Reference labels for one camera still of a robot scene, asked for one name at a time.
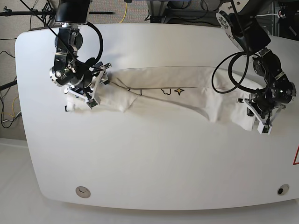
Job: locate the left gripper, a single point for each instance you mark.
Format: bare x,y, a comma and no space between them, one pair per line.
260,108

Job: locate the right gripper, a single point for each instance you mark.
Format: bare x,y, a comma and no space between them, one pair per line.
86,88

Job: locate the white printed T-shirt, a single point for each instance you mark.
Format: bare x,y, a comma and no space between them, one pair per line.
189,87

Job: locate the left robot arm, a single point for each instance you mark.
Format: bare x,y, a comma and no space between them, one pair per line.
238,19

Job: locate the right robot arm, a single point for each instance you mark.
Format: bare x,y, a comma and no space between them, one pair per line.
80,79

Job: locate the red triangle warning sticker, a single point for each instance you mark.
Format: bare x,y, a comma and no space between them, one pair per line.
296,158

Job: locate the black tripod stand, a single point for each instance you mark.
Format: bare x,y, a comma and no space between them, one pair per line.
46,11

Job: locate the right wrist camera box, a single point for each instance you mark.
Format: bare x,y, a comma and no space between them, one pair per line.
93,102

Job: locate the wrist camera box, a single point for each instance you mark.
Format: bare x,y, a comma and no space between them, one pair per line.
93,102
264,129

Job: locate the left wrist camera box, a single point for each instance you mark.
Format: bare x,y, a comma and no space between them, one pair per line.
264,129

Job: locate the right table cable grommet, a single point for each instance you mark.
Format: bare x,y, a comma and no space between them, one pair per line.
282,190

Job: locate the table cable grommet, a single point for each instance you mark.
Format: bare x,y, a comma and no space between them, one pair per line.
282,190
83,192

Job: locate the grey metal frame base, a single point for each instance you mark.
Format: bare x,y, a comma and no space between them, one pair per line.
182,12

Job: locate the left table cable grommet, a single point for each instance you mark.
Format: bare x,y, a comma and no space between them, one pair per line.
83,192

